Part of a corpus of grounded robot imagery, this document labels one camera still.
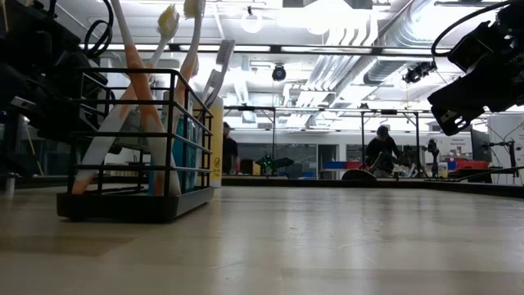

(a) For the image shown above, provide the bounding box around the black background station frame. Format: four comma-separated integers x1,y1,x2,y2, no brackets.
223,104,423,178

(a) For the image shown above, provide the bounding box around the black ceiling camera rig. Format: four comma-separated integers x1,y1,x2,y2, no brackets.
402,59,438,85

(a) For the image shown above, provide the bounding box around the black metal table frame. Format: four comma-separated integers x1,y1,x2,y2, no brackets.
0,174,524,200

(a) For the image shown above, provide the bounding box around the small white cylinder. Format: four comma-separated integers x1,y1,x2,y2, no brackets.
4,171,16,197

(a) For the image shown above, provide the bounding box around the yellow hanging cable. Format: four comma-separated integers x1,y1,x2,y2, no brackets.
24,122,45,177

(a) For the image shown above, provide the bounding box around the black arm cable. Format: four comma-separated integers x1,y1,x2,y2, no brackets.
431,1,513,57
83,0,115,59

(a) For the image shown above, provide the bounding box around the long ceiling light bar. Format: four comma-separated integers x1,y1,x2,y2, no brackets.
77,42,524,57

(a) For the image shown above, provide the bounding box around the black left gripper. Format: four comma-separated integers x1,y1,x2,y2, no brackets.
11,48,110,144

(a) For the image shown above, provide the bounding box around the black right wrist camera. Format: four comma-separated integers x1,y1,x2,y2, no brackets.
447,20,499,74

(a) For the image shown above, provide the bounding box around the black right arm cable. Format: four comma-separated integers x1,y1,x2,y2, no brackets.
431,1,513,57

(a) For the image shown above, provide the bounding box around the person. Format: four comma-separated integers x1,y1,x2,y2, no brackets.
364,125,404,178
223,121,242,176

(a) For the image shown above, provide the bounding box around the white orange toothbrush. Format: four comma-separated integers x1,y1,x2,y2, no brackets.
70,3,181,196
171,0,206,136
109,0,183,197

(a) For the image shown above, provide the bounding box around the silver ventilation duct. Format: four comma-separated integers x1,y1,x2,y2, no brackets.
362,0,455,87

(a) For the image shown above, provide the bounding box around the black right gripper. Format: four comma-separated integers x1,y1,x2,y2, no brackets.
427,40,524,137

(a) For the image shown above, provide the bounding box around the black wire caddy rack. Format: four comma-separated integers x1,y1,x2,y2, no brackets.
56,67,215,225

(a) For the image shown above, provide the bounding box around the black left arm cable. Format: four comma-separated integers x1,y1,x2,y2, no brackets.
83,0,115,59

